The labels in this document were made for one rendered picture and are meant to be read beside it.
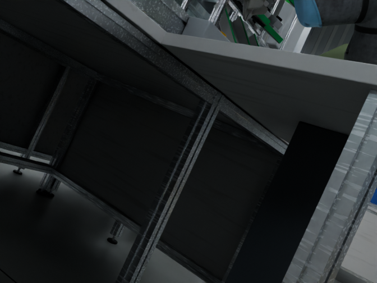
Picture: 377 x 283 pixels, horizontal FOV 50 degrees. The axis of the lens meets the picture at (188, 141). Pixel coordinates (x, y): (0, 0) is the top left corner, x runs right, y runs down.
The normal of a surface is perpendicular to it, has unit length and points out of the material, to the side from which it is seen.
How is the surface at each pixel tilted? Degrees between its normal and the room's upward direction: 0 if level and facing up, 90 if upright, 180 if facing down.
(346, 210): 90
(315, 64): 90
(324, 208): 90
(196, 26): 90
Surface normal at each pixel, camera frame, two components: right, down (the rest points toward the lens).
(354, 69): -0.65, -0.31
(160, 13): 0.75, 0.34
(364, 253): -0.40, -0.19
